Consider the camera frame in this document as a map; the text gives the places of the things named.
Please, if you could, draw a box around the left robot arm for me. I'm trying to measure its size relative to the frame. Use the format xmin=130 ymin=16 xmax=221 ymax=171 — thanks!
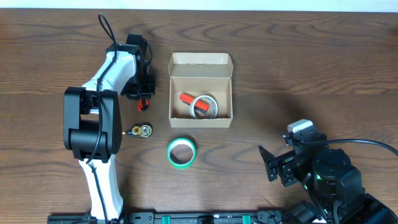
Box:
xmin=63 ymin=41 xmax=155 ymax=223

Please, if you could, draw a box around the white clear tape roll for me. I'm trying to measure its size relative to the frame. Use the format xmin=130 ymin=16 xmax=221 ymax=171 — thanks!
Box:
xmin=189 ymin=95 xmax=218 ymax=119

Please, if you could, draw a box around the red utility knife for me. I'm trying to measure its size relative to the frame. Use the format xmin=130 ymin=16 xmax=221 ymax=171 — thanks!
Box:
xmin=137 ymin=98 xmax=149 ymax=112

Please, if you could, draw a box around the black gold correction tape dispenser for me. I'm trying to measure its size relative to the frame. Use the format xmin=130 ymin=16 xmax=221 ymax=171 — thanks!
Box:
xmin=122 ymin=123 xmax=153 ymax=138

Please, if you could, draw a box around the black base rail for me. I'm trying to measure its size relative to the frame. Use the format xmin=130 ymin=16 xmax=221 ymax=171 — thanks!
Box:
xmin=47 ymin=210 xmax=293 ymax=224

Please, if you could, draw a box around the open cardboard box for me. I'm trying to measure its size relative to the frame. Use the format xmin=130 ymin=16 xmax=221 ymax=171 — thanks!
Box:
xmin=168 ymin=52 xmax=234 ymax=128

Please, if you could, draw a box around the green tape roll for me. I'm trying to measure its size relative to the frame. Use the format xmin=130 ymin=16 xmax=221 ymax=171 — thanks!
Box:
xmin=167 ymin=138 xmax=197 ymax=169

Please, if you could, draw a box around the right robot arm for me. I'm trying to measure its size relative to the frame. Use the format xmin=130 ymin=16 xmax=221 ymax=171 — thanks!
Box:
xmin=259 ymin=146 xmax=397 ymax=224

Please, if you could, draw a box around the small red black cutter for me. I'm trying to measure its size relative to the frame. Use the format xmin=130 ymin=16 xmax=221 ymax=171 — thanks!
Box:
xmin=180 ymin=93 xmax=209 ymax=114

